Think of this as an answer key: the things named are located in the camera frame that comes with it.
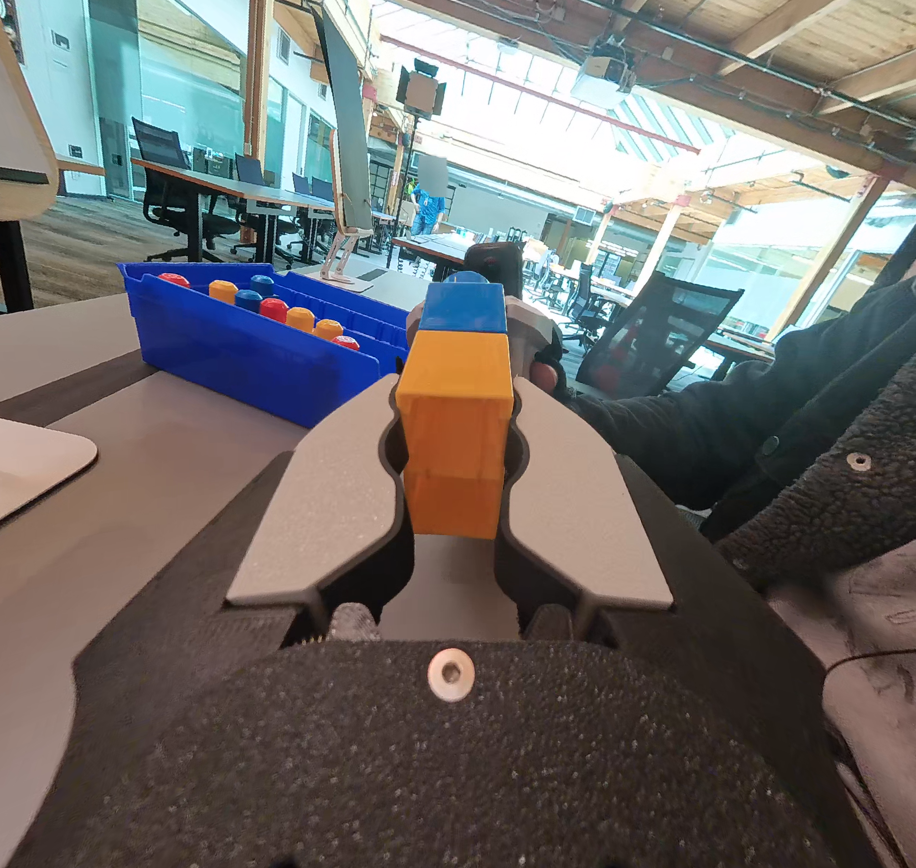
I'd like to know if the orange two-stud mega block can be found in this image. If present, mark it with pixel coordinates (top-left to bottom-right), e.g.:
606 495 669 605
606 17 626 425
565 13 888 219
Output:
395 330 516 541

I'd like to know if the wooden top office desk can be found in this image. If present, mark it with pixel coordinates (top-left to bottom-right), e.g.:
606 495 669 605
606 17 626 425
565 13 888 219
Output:
56 155 107 196
392 233 469 282
132 158 337 268
705 331 777 382

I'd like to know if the ceiling projector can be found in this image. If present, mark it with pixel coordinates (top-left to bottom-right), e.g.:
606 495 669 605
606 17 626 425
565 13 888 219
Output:
571 37 638 107

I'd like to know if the person's right forearm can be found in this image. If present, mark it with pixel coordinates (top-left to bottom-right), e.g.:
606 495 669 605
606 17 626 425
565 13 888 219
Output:
569 267 916 511

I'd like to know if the blue plastic bin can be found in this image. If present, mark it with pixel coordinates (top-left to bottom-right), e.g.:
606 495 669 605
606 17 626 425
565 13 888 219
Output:
116 261 412 429

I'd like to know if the wooden board easel stand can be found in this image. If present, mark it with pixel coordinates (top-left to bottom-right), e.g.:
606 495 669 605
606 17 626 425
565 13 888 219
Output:
309 2 376 293

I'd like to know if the dark fleece jacket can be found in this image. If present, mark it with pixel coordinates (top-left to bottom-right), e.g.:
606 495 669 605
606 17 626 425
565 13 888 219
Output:
716 360 916 590

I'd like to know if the white base document stand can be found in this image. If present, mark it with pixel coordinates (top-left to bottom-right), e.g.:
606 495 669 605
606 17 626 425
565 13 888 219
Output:
0 24 99 522

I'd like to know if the thin black cord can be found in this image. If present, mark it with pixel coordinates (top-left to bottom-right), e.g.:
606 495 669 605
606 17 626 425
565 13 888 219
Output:
823 650 916 683

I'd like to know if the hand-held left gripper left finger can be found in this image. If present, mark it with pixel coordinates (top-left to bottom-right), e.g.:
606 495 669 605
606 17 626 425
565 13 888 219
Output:
224 374 416 608

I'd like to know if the grey sweatshirt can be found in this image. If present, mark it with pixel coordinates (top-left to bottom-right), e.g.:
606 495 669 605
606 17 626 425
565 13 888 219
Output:
766 539 916 868

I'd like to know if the black office chair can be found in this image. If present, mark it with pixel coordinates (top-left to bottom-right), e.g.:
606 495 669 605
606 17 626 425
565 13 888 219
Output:
292 173 337 254
132 117 240 262
235 154 298 261
565 263 609 347

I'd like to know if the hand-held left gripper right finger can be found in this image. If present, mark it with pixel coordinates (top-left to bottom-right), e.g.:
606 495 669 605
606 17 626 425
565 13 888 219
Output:
495 376 676 611

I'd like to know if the dark wall sign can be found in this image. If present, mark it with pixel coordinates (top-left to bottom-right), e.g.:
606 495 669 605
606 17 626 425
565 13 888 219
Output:
0 0 26 68

